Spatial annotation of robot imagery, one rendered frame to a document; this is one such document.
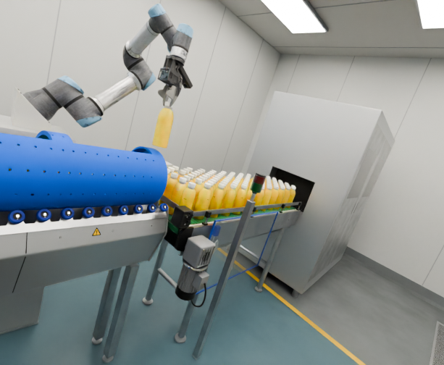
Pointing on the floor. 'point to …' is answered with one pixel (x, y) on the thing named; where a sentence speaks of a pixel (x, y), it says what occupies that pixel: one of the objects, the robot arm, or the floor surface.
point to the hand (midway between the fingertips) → (169, 103)
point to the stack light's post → (224, 277)
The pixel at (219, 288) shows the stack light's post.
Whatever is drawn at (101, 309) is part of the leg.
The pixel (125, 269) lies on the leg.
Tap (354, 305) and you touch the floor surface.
